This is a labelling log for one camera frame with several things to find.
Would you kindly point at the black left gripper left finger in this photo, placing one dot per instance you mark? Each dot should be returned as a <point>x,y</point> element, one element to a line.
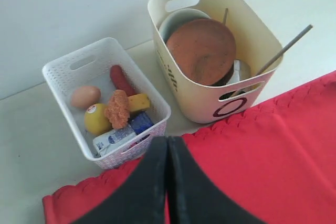
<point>141,198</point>

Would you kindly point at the brown egg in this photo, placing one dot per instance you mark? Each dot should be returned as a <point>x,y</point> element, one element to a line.
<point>85,96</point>

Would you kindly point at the breaded fried chicken piece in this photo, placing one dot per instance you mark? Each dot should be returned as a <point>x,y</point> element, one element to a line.
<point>117,110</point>

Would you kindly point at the yellow cheese wedge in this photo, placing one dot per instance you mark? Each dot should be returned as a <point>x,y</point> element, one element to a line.
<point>138,102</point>

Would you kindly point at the white perforated plastic basket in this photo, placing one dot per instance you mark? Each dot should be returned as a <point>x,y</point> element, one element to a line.
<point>91,65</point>

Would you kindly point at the red scalloped tablecloth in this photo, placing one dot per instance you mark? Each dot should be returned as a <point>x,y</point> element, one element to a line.
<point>276,160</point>

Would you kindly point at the cream plastic bin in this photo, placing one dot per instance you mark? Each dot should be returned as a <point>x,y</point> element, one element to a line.
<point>256,45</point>

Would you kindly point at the pale green ceramic bowl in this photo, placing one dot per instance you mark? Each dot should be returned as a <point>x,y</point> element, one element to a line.
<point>177,19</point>

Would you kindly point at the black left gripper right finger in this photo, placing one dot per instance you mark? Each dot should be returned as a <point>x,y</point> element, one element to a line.
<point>192,197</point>

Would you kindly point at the red sausage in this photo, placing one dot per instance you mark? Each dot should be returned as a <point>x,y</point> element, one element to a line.
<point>120,80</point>

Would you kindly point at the wooden chopstick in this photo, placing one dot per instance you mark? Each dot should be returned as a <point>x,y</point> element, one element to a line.
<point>284,50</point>

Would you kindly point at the yellow lemon with sticker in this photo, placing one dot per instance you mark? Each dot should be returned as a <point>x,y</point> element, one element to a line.
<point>95,120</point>

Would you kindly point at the blue white milk carton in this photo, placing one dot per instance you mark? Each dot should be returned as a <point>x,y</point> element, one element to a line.
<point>110,141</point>

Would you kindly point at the round wooden plate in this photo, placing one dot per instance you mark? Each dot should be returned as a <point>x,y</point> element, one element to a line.
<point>204,50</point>

